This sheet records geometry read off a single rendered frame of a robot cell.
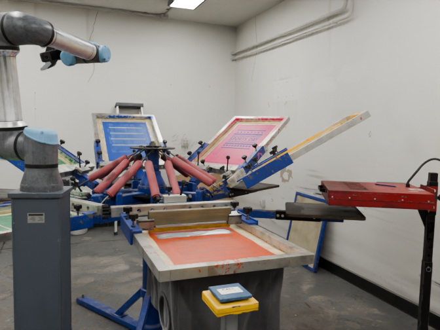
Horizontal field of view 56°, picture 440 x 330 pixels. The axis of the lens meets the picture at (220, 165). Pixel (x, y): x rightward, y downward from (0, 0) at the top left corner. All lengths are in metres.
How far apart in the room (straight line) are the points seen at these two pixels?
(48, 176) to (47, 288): 0.41
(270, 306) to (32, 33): 1.33
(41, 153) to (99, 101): 4.42
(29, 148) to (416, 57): 2.88
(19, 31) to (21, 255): 0.79
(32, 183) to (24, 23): 0.56
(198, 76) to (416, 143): 3.71
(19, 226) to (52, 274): 0.21
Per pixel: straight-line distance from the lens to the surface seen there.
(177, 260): 1.57
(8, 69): 1.73
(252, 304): 1.24
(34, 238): 1.66
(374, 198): 2.49
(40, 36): 1.67
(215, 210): 2.00
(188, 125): 6.26
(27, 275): 1.70
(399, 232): 3.71
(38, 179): 1.63
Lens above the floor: 1.45
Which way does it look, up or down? 5 degrees down
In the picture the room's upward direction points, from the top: 1 degrees clockwise
